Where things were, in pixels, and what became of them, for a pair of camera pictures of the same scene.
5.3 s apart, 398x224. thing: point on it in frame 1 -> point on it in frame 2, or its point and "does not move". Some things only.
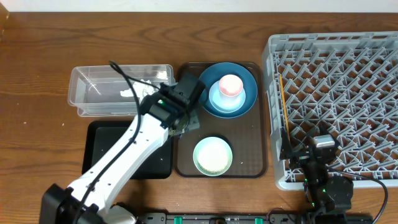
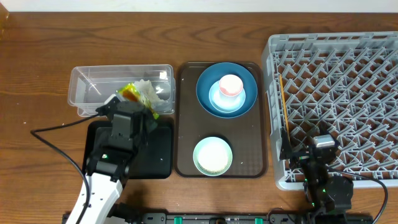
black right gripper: (300, 157) does not move
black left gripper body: (186, 111) -> (147, 122)
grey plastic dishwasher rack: (346, 83) does not move
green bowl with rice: (212, 156) does not move
